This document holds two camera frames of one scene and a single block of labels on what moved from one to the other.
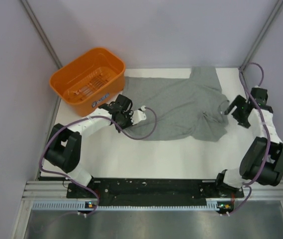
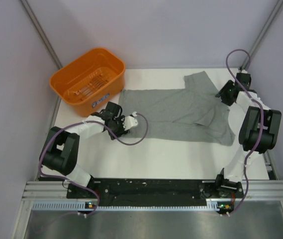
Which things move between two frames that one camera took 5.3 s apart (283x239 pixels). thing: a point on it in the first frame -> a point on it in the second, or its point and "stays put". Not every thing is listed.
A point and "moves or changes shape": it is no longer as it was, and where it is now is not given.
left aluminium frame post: [34, 21] stays put
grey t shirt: [179, 108] moves or changes shape
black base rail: [53, 190] stays put
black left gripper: [128, 114] -> [112, 135]
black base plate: [152, 190] stays put
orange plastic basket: [91, 79] stays put
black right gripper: [238, 102] -> [221, 93]
